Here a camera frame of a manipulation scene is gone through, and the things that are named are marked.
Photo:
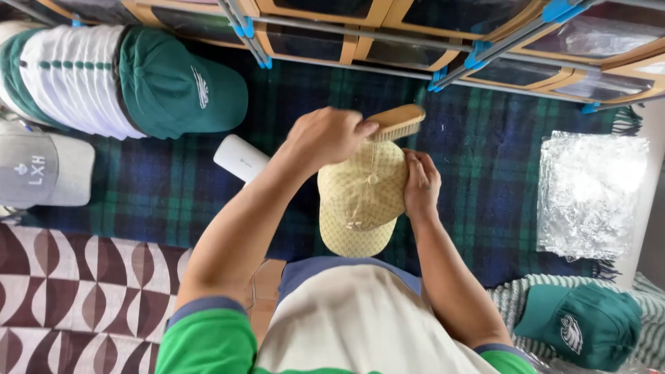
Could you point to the person's right hand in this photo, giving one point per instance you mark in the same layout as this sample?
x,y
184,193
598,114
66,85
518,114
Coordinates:
x,y
423,187

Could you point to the person's left hand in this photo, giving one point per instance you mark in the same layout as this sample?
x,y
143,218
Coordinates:
x,y
324,137

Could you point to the person's right fingers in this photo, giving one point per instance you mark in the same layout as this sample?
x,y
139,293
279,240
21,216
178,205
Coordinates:
x,y
417,162

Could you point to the wooden bristle brush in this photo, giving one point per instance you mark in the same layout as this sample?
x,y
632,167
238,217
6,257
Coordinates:
x,y
397,122

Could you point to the beige patterned baseball cap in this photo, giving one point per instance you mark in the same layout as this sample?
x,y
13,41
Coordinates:
x,y
358,202

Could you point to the blue green plaid blanket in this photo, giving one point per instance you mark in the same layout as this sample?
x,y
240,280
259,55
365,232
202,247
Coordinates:
x,y
483,171

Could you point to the person's green cream shirt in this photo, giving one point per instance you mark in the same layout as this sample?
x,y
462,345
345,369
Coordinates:
x,y
358,322

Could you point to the stack of clear plastic bags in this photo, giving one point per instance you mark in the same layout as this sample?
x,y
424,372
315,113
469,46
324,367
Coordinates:
x,y
589,195

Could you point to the white handheld device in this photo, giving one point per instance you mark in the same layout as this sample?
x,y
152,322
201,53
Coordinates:
x,y
239,157

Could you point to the green cap with eagle emblem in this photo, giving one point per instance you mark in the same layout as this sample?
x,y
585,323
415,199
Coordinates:
x,y
582,324

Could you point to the green cap with white logo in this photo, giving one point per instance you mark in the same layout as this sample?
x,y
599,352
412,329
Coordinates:
x,y
176,83

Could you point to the stack of white green caps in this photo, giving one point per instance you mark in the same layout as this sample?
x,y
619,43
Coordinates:
x,y
72,78

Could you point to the brown white patterned mat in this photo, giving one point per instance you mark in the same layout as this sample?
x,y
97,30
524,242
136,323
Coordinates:
x,y
78,301

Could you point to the grey cap with white embroidery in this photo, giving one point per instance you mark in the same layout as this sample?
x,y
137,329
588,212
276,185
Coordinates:
x,y
41,166

